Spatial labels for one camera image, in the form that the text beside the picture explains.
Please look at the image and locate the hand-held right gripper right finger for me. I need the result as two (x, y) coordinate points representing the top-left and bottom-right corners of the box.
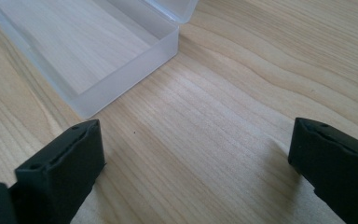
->
(287, 117), (358, 224)

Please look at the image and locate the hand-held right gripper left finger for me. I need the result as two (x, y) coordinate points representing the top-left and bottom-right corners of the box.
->
(9, 119), (106, 224)

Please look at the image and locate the clear plastic zip bag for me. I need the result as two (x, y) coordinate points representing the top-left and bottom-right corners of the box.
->
(0, 0), (200, 119)

